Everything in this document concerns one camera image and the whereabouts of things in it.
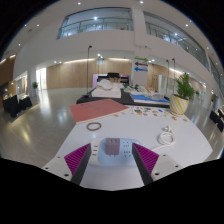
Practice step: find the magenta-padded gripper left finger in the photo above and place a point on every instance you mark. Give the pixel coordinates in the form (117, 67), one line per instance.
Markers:
(77, 159)

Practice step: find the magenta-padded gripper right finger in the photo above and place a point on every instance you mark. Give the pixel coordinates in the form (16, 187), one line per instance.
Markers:
(146, 159)

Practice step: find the purple-grey charger block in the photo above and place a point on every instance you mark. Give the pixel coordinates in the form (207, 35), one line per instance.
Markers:
(112, 146)

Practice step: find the spread of colourful cards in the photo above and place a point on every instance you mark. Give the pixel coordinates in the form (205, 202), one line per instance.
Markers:
(146, 111)

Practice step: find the small wooden disc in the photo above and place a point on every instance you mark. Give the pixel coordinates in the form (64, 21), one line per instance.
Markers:
(174, 117)
(185, 120)

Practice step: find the pink flat board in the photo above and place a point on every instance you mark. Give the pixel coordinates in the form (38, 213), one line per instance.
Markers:
(98, 110)

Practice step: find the blue mat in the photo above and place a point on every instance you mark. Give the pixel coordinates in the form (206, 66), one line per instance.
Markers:
(141, 98)

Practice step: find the white basket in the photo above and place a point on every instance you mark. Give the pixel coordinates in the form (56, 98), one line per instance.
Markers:
(157, 96)

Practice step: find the potted plant in striped pot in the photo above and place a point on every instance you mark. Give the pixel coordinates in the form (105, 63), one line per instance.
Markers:
(178, 104)

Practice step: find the black-clothed display table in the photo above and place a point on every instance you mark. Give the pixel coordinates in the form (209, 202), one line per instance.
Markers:
(126, 98)

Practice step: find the white display model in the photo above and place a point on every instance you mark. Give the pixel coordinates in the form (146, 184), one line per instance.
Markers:
(106, 90)

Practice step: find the group of black-clothed tables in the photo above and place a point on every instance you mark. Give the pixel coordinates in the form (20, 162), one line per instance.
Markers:
(15, 105)

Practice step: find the small distant potted plant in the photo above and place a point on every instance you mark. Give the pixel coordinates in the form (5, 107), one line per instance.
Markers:
(35, 85)

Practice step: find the tall black floor lamp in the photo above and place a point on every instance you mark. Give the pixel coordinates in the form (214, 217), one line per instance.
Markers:
(88, 70)
(167, 76)
(173, 75)

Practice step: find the blue arrow sign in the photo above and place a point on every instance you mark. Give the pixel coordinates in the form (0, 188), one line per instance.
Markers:
(141, 69)

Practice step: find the purple arrow sign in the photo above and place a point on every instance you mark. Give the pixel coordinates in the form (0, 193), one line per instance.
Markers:
(141, 64)

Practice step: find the green arrow sign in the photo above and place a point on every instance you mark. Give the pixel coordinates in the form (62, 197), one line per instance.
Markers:
(141, 59)

